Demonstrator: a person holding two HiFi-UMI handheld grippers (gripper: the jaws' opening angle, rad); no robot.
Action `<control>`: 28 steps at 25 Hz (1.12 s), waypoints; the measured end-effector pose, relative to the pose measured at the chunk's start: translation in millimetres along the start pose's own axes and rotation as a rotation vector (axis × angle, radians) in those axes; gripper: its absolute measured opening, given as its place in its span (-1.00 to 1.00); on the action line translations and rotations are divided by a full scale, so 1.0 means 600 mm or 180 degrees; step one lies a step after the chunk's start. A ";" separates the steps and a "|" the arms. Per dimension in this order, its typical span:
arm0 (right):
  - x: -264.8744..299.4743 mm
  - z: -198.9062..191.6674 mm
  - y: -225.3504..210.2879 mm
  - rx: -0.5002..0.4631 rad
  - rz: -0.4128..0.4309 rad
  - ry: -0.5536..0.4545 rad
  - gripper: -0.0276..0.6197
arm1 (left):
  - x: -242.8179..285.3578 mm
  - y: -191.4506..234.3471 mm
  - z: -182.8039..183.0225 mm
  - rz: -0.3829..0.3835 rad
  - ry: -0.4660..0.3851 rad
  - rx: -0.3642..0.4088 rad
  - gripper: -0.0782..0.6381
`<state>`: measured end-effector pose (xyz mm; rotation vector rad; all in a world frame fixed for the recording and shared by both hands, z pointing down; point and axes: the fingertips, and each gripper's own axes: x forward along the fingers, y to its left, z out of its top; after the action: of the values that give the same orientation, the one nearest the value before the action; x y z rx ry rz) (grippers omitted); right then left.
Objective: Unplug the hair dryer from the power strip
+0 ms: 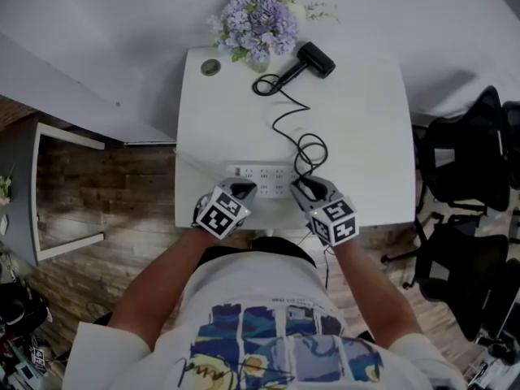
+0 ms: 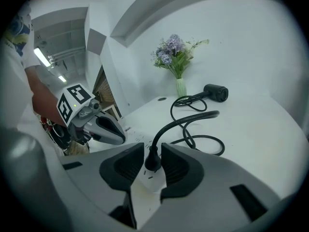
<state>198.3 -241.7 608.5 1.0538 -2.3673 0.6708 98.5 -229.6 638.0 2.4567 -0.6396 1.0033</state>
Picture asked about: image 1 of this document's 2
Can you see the black mesh office chair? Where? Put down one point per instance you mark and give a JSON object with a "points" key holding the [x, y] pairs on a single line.
{"points": [[459, 266], [463, 157], [508, 299], [512, 144]]}

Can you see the purple artificial flower bouquet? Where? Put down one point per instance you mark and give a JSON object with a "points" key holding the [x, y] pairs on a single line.
{"points": [[260, 18]]}

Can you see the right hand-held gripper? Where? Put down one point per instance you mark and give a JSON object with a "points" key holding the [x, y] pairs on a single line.
{"points": [[333, 222]]}

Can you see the black hair dryer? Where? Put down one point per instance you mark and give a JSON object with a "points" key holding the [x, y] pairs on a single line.
{"points": [[315, 59]]}

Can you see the black shorts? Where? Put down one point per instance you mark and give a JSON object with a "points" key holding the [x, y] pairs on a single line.
{"points": [[264, 248]]}

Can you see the person's left forearm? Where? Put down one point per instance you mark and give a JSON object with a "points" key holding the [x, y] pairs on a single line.
{"points": [[162, 287]]}

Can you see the cluttered equipment pile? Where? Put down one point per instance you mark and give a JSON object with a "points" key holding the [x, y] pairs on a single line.
{"points": [[20, 331]]}

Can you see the white printed t-shirt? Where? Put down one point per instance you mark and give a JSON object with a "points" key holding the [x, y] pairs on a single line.
{"points": [[264, 331]]}

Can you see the person's right forearm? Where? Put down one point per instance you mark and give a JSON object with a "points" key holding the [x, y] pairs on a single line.
{"points": [[373, 295]]}

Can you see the small green potted plant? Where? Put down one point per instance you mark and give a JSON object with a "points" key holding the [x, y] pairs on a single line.
{"points": [[5, 187]]}

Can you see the white power strip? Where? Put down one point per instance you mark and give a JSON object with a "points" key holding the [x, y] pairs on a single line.
{"points": [[268, 179]]}

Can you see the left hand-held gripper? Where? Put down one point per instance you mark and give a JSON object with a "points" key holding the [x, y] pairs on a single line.
{"points": [[221, 213]]}

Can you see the white side table frame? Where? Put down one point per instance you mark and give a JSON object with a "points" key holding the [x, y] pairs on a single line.
{"points": [[38, 193]]}

